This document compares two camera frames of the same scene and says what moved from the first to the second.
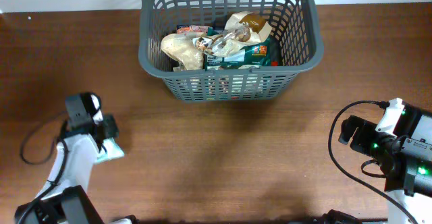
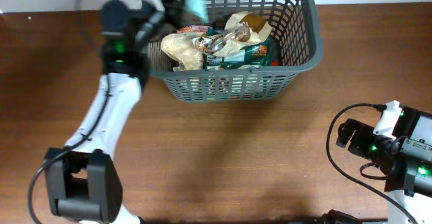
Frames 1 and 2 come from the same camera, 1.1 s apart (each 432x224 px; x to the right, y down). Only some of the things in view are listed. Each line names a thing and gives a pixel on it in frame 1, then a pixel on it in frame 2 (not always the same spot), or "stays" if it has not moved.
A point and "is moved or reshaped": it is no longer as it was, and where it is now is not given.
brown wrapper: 181,47 stays
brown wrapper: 241,28 stays
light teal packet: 113,150 is moved or reshaped
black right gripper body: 348,129 stays
